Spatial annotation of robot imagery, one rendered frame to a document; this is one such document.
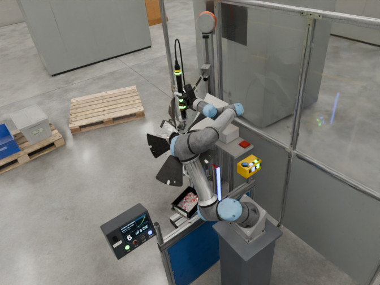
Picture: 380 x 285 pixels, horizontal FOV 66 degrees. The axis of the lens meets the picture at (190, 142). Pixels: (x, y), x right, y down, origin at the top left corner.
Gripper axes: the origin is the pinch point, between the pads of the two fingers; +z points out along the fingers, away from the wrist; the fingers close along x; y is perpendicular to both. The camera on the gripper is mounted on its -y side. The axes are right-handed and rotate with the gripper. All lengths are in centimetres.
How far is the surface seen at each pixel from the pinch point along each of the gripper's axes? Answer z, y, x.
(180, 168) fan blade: -4, 62, -10
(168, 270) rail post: -40, 110, -54
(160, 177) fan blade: 3, 67, -24
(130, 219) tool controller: -42, 38, -68
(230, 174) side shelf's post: 7, 117, 53
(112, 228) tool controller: -40, 39, -78
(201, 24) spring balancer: 39, -24, 54
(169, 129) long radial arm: 34, 52, 7
